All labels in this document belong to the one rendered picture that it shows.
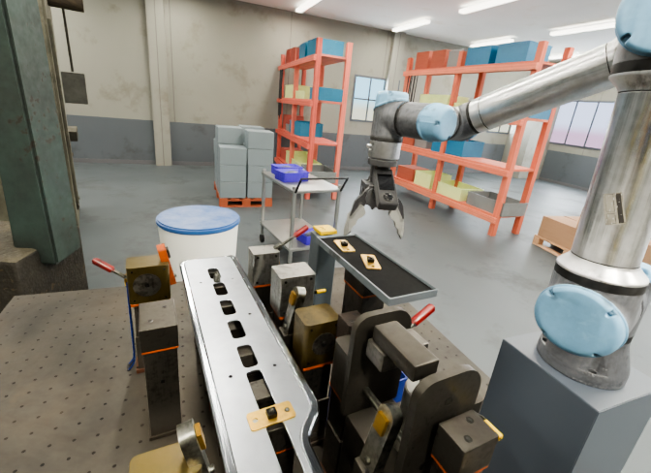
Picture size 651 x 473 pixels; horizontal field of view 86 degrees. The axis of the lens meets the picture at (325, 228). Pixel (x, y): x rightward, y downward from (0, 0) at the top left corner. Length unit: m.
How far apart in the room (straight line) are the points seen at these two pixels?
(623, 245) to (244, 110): 8.04
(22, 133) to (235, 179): 3.15
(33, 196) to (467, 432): 2.44
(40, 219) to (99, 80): 5.97
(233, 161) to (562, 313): 4.79
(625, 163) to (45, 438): 1.31
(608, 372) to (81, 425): 1.19
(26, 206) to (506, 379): 2.50
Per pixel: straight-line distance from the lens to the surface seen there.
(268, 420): 0.71
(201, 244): 2.46
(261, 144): 5.17
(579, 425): 0.83
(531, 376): 0.86
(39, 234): 2.67
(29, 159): 2.55
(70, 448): 1.17
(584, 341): 0.66
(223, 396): 0.76
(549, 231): 5.45
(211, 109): 8.30
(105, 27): 8.41
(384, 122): 0.83
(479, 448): 0.60
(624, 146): 0.62
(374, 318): 0.65
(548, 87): 0.80
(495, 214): 5.45
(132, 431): 1.15
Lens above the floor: 1.54
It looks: 19 degrees down
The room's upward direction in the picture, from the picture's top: 6 degrees clockwise
